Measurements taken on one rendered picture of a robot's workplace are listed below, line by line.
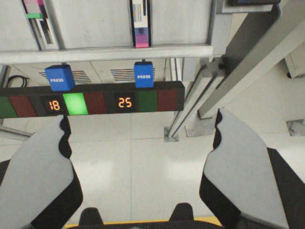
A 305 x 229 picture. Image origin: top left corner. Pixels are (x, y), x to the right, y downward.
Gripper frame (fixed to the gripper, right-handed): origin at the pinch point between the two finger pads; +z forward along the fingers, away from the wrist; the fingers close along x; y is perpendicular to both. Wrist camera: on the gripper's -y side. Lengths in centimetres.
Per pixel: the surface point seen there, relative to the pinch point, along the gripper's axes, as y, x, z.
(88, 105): 4.7, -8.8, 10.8
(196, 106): 13.0, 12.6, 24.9
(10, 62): -2.5, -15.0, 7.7
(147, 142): 51, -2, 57
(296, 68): 19, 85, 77
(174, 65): 10, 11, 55
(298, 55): 12, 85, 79
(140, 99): 4.0, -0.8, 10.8
